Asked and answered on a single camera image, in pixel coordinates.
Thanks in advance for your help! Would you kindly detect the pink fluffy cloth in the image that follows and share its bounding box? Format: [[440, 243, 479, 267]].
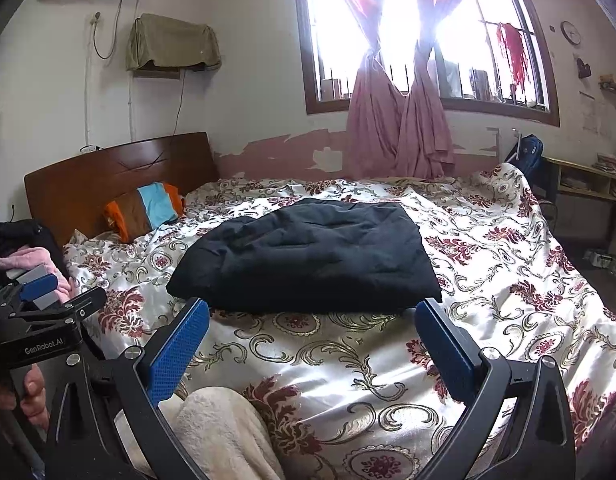
[[0, 247, 74, 303]]

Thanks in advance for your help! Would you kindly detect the pink curtain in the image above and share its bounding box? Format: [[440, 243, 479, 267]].
[[320, 0, 413, 178], [395, 0, 486, 179]]

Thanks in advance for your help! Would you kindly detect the black padded jacket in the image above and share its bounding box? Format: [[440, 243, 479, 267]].
[[166, 197, 443, 315]]

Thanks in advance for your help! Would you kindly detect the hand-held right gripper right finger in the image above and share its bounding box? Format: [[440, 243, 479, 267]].
[[415, 297, 576, 480]]

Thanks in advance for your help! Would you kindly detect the black clothing pile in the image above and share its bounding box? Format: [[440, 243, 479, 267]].
[[0, 219, 64, 266]]

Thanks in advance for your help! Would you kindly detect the black power cord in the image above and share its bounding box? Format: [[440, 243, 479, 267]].
[[175, 67, 186, 133]]

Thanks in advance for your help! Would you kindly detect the grey cable loop with plug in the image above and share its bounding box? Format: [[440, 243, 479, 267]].
[[90, 0, 124, 61]]

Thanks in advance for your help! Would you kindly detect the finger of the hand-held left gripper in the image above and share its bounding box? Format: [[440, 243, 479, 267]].
[[18, 272, 60, 307], [9, 286, 108, 324]]

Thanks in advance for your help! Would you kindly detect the person's left hand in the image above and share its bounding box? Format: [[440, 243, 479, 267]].
[[0, 362, 51, 431]]

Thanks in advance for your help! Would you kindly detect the blue backpack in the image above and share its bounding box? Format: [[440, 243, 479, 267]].
[[505, 134, 544, 176]]

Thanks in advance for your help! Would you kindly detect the wooden desk shelf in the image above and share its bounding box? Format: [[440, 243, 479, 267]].
[[540, 155, 616, 271]]

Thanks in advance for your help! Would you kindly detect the grey hard case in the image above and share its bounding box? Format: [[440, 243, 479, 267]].
[[5, 265, 61, 311]]

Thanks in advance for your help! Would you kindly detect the floral bedspread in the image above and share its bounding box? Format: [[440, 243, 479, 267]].
[[63, 162, 616, 480]]

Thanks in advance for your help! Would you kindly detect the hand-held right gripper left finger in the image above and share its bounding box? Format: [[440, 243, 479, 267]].
[[45, 297, 211, 480]]

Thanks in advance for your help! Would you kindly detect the red hanging cloth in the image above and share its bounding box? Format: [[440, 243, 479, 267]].
[[496, 22, 531, 88]]

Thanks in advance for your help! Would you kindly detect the tan cloth covered wall unit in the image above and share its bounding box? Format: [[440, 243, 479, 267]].
[[126, 13, 222, 73]]

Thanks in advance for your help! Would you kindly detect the cream fleece blanket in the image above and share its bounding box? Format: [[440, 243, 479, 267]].
[[113, 385, 289, 480]]

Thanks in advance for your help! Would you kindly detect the orange brown blue striped pillow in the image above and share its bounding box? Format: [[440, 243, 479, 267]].
[[104, 182, 186, 243]]

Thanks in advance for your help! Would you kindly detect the wooden headboard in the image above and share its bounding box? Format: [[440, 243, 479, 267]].
[[24, 131, 221, 246]]

